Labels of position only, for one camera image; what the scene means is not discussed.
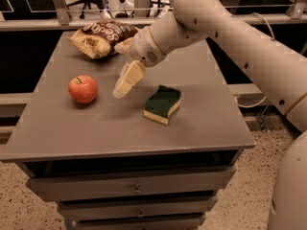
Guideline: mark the grey metal railing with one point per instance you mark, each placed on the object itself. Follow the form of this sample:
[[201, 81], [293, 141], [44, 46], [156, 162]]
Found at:
[[66, 19]]

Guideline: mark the grey drawer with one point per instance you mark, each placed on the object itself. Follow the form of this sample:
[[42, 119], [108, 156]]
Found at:
[[147, 223], [139, 207], [146, 183]]

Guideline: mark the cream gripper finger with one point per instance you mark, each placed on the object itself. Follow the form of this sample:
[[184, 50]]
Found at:
[[131, 74], [123, 47]]

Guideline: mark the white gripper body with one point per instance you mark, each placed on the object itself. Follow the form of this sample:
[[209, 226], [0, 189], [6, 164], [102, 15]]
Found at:
[[143, 48]]

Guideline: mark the top grey drawer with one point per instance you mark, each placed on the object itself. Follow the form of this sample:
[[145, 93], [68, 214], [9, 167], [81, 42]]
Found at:
[[146, 183]]

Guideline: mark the red apple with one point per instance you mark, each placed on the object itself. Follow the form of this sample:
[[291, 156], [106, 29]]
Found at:
[[83, 89]]

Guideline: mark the brown chip bag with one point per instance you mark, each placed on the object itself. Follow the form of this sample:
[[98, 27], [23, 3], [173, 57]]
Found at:
[[98, 39]]

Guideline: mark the grey drawer cabinet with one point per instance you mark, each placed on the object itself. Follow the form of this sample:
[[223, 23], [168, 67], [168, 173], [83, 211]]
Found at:
[[57, 137]]

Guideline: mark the middle grey drawer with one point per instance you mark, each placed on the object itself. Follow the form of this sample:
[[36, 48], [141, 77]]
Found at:
[[139, 207]]

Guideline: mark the bottom grey drawer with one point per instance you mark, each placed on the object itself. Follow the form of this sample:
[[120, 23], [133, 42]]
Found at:
[[147, 223]]

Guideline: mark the green yellow sponge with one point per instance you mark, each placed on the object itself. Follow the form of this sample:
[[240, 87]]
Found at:
[[162, 104]]

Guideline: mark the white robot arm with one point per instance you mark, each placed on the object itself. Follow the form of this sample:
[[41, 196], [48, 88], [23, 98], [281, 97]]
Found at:
[[279, 72]]

